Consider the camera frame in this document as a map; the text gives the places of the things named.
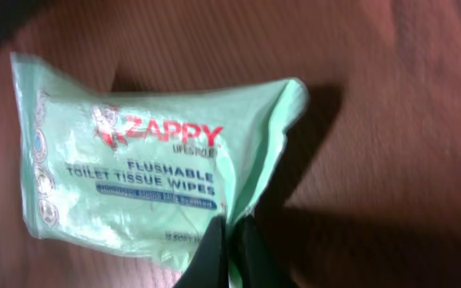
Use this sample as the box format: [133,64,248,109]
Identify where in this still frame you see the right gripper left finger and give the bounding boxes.
[174,216,229,288]

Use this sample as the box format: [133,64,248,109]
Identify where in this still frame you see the teal wet wipes pack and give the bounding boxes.
[10,53,309,287]

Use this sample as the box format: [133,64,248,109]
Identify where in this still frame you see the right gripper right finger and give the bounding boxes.
[230,215,299,288]

